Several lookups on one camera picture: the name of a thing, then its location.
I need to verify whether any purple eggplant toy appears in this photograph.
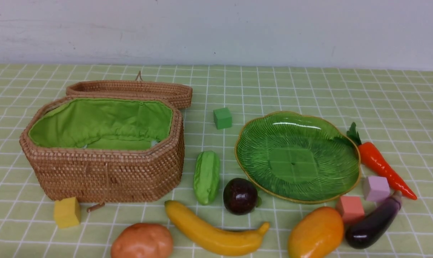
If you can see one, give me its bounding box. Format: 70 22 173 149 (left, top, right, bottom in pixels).
345 191 402 249

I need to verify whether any brown potato toy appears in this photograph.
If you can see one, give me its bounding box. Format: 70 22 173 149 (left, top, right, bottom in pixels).
110 223 174 258

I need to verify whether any yellow foam cube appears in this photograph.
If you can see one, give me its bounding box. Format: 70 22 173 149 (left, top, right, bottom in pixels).
54 197 81 229

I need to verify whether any pink foam cube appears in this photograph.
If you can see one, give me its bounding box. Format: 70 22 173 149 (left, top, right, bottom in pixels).
363 176 390 202

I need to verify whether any woven wicker basket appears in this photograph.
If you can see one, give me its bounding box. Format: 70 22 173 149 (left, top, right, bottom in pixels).
19 96 184 203

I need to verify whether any red foam cube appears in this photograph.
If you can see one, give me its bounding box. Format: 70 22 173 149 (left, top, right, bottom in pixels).
336 196 365 224

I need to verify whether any woven wicker basket lid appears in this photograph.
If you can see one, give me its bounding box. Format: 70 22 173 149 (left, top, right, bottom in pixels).
66 71 192 109

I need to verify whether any green leaf-shaped glass plate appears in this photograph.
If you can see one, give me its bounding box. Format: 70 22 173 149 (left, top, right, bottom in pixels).
234 111 362 204

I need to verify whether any yellow banana toy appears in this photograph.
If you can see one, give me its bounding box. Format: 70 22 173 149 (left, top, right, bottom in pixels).
164 200 270 257

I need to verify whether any orange carrot toy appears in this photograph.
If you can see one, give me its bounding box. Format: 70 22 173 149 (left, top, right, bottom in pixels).
347 122 418 200

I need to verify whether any dark purple mangosteen toy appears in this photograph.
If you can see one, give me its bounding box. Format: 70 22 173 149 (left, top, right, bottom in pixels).
223 178 262 215

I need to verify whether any green cucumber toy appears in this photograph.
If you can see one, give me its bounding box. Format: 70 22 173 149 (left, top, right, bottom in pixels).
193 150 221 205

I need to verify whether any orange mango toy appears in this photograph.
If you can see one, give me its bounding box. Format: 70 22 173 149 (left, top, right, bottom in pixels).
287 207 345 258

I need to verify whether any green foam cube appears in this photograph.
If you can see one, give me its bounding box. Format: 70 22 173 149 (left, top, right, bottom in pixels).
213 107 232 130

